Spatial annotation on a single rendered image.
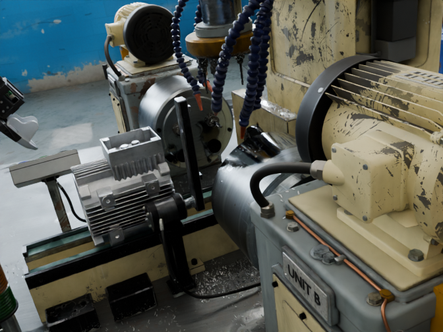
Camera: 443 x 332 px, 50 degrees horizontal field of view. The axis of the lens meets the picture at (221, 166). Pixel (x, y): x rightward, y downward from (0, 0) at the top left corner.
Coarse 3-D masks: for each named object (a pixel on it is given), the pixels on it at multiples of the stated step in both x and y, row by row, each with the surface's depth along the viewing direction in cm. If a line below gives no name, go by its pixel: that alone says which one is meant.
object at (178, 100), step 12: (180, 108) 93; (180, 120) 94; (180, 132) 97; (192, 144) 97; (192, 156) 98; (192, 168) 99; (192, 180) 100; (192, 192) 102; (192, 204) 102; (204, 204) 103
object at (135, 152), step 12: (132, 132) 111; (144, 132) 111; (108, 144) 108; (120, 144) 111; (132, 144) 107; (144, 144) 103; (156, 144) 104; (108, 156) 101; (120, 156) 102; (132, 156) 103; (144, 156) 104; (156, 156) 105; (120, 168) 103; (132, 168) 104; (144, 168) 105; (156, 168) 106; (120, 180) 103
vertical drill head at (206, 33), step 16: (208, 0) 100; (224, 0) 99; (240, 0) 102; (208, 16) 102; (224, 16) 101; (192, 32) 111; (208, 32) 101; (224, 32) 100; (240, 32) 101; (192, 48) 103; (208, 48) 100; (240, 48) 100; (240, 64) 115
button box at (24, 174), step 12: (48, 156) 120; (60, 156) 121; (72, 156) 122; (12, 168) 118; (24, 168) 118; (36, 168) 119; (48, 168) 120; (60, 168) 121; (24, 180) 118; (36, 180) 121
